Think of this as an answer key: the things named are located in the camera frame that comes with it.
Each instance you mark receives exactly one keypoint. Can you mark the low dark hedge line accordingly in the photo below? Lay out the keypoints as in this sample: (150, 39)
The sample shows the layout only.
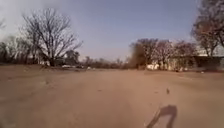
(100, 63)

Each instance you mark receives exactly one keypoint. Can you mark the brown dirt ground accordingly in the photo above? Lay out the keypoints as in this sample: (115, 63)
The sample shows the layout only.
(100, 96)

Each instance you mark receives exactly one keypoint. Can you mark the smaller bare tree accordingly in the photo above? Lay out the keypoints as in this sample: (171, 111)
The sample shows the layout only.
(71, 56)

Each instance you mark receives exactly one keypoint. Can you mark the row of brown trees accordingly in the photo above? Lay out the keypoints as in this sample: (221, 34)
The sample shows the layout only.
(160, 51)

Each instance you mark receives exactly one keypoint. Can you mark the large bare tree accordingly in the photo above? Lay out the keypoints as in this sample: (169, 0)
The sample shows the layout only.
(50, 40)

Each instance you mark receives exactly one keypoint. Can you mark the low building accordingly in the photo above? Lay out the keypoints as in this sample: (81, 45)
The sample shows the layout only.
(206, 62)

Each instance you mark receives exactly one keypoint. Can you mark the dark clump of trees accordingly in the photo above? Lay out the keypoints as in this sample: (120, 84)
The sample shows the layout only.
(13, 51)

